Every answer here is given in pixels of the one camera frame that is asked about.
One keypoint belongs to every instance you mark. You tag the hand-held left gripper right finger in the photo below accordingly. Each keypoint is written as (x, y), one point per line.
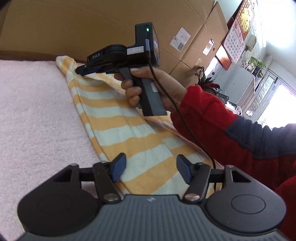
(183, 168)

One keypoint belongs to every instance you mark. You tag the red wall calendar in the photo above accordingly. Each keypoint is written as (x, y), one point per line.
(238, 34)

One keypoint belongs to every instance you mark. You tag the clear tape patch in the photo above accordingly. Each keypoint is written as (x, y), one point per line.
(208, 47)

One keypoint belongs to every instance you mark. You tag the wall electrical box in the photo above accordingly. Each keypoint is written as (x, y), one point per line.
(251, 42)

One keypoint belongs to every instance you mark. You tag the person's right hand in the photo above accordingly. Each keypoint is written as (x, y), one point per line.
(171, 92)

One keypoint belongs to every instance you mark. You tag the white label with square code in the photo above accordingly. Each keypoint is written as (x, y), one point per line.
(178, 45)

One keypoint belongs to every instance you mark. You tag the orange striped shirt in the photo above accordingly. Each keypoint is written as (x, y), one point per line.
(120, 129)

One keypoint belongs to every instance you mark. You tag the red-leaf potted plant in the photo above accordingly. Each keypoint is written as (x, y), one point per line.
(207, 81)

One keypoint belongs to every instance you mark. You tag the green potted plants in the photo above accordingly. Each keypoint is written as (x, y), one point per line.
(256, 64)

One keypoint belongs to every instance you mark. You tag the glass door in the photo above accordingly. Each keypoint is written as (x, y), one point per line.
(272, 99)

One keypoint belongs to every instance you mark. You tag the cardboard box with clear tape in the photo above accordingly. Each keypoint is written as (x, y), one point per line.
(208, 25)

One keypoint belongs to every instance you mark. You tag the white cabinet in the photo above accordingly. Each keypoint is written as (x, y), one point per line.
(242, 88)

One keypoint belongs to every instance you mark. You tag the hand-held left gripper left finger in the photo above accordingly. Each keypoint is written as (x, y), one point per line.
(119, 165)

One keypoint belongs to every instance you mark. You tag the white shipping label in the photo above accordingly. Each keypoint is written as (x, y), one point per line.
(184, 34)

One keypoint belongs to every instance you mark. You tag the large cardboard box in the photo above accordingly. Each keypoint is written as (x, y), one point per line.
(81, 23)

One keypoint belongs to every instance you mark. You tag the pink towel blanket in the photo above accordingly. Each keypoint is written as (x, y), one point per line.
(34, 111)

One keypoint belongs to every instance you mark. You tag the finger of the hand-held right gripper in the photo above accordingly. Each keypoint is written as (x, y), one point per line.
(90, 70)

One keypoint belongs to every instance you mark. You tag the person's right forearm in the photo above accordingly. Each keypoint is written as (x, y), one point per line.
(203, 115)

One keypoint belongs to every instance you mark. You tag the person's red torso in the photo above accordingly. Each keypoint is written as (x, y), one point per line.
(286, 201)

